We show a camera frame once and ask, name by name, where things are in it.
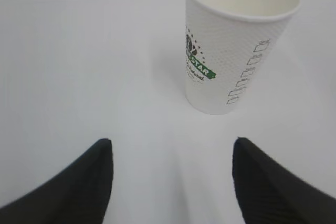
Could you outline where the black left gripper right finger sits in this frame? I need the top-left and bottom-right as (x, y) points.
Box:
(232, 137), (335, 223)

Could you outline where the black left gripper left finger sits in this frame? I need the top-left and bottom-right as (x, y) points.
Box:
(1, 138), (113, 223)

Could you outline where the white paper cup green print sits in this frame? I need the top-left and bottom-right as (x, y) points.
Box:
(185, 0), (300, 115)

